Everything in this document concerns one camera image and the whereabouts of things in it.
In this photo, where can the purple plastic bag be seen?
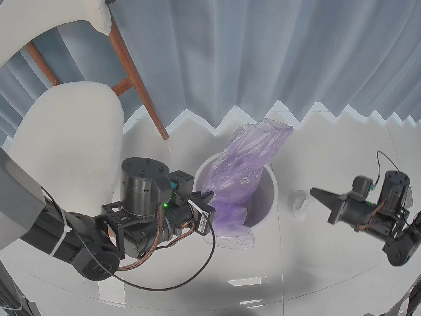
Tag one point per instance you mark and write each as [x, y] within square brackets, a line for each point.
[243, 176]

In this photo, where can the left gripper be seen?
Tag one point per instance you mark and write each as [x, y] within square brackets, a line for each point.
[184, 221]

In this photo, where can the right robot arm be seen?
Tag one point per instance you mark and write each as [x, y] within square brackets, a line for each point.
[396, 189]

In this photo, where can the blue-grey curtain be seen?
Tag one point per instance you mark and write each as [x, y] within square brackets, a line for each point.
[263, 44]

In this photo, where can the white trash bin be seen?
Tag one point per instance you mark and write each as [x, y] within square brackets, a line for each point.
[268, 193]

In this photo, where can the cream padded wooden chair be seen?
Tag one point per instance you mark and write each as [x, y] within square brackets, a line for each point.
[65, 127]

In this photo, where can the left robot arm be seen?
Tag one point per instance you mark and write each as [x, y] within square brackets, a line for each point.
[141, 189]

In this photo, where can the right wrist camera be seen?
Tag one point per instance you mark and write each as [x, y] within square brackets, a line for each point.
[361, 186]

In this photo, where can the crumpled white paper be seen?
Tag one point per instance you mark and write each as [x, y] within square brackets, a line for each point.
[302, 206]

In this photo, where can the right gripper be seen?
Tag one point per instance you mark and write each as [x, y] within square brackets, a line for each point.
[352, 212]

